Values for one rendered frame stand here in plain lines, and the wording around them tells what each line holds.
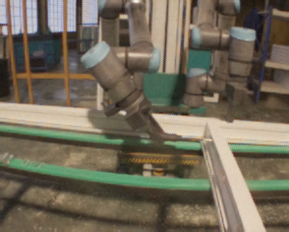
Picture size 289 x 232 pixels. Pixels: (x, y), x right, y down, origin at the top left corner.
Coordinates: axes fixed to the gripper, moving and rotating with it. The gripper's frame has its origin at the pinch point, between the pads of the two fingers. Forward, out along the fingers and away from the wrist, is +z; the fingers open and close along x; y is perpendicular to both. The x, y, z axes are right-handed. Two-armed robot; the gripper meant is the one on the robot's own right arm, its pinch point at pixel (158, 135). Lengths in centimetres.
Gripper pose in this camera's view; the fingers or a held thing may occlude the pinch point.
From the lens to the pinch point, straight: 69.4
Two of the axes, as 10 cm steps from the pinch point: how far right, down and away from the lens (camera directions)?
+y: 8.1, -4.6, -3.7
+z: 5.8, 7.4, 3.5
